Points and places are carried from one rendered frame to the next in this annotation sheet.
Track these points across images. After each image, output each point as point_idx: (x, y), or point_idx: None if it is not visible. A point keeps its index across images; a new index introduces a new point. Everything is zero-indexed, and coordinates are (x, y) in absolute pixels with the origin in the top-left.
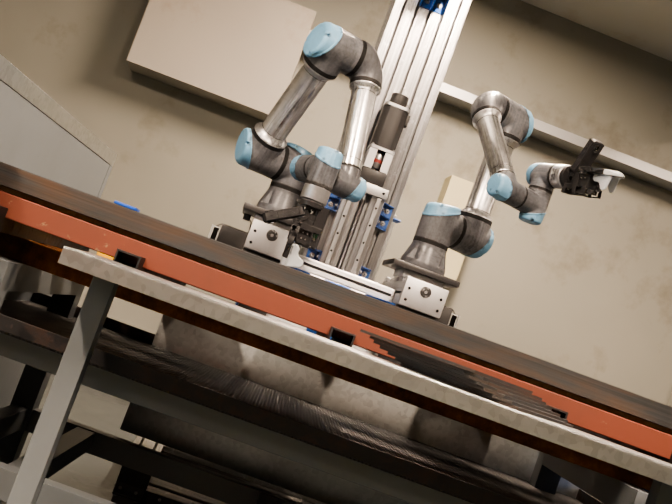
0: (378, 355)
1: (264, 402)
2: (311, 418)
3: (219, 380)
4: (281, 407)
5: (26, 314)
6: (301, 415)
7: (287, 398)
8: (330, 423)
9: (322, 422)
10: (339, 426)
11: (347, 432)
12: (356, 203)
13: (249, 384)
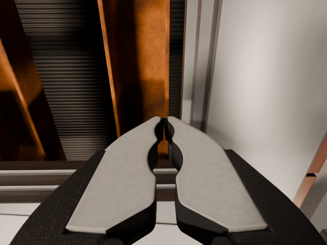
0: (325, 235)
1: (45, 84)
2: (68, 129)
3: (92, 22)
4: (61, 101)
5: None
6: (60, 120)
7: (177, 105)
8: (88, 145)
9: (70, 138)
10: (92, 151)
11: (68, 156)
12: None
13: (182, 59)
